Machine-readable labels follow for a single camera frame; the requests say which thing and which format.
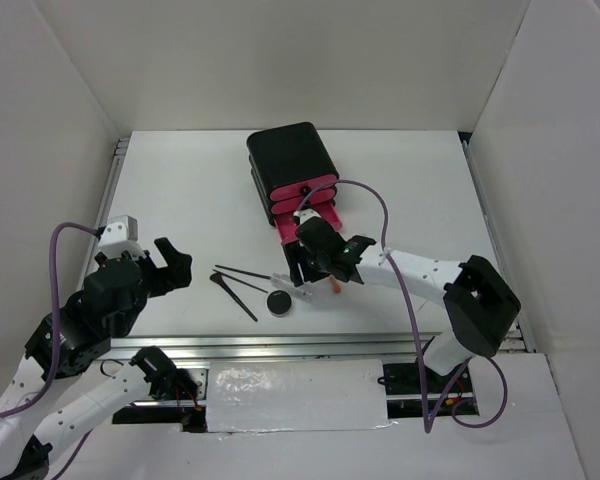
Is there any right aluminium side rail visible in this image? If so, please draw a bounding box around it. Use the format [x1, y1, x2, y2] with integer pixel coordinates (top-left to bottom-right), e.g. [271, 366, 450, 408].
[459, 132, 538, 353]

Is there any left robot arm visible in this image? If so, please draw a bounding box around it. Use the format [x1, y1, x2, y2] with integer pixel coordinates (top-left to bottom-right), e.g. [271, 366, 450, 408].
[0, 238, 196, 479]

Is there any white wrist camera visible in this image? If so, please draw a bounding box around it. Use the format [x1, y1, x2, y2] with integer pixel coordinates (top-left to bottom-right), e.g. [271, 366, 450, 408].
[292, 209, 323, 230]
[97, 215, 146, 259]

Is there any thin black eyeliner brush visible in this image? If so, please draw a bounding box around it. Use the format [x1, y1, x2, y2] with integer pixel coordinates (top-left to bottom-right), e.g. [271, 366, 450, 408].
[213, 269, 269, 294]

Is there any pink top drawer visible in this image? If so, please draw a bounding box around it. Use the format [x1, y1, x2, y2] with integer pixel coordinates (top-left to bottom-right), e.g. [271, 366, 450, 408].
[269, 175, 337, 202]

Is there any white foil-taped cover plate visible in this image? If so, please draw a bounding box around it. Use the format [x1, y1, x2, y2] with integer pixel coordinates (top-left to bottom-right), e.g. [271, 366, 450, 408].
[206, 359, 390, 433]

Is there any black round compact jar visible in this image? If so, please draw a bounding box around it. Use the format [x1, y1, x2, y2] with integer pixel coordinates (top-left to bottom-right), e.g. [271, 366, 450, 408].
[266, 290, 292, 317]

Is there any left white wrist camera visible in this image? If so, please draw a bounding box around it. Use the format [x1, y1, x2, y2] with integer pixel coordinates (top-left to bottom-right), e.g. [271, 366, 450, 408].
[97, 215, 146, 259]

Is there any aluminium front rail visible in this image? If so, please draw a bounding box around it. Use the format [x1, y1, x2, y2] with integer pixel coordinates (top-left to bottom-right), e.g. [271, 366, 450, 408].
[99, 332, 529, 361]

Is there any black drawer organizer case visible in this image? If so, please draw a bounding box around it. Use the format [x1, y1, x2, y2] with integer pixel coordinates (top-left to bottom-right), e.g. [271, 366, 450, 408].
[246, 122, 339, 225]

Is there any aluminium side rail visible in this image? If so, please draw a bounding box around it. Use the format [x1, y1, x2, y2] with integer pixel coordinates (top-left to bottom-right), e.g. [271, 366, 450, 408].
[459, 132, 538, 353]
[95, 137, 130, 226]

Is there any thin black makeup brush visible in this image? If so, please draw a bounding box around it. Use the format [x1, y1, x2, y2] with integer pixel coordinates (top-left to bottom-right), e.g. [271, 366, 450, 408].
[215, 264, 271, 280]

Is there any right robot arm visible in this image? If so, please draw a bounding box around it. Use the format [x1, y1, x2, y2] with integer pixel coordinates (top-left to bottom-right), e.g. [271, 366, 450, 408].
[293, 209, 521, 392]

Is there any black angled powder brush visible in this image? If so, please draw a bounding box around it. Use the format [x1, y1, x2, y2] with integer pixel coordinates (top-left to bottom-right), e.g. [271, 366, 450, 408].
[209, 273, 258, 322]

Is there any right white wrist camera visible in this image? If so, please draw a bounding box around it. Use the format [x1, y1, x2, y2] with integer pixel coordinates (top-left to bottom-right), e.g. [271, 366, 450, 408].
[292, 209, 323, 230]

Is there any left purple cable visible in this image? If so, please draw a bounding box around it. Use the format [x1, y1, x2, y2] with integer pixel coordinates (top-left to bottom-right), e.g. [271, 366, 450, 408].
[0, 222, 104, 480]

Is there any left aluminium side rail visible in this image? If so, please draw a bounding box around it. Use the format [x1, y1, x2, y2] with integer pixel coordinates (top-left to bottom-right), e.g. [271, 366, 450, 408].
[95, 137, 130, 226]

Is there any orange silicone applicator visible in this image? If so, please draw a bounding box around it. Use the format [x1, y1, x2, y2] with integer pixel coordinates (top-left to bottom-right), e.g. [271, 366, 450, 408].
[329, 275, 342, 294]

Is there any pink drawer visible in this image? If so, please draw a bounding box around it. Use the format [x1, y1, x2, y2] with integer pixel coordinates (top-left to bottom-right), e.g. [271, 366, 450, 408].
[268, 186, 337, 215]
[273, 202, 342, 245]
[269, 175, 337, 202]

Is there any pink bottom drawer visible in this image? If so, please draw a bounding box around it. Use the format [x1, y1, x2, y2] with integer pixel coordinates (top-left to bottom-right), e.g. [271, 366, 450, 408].
[273, 202, 342, 245]

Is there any clear bottle black cap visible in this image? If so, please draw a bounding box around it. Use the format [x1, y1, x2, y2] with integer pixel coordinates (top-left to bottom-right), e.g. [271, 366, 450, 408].
[270, 273, 313, 301]

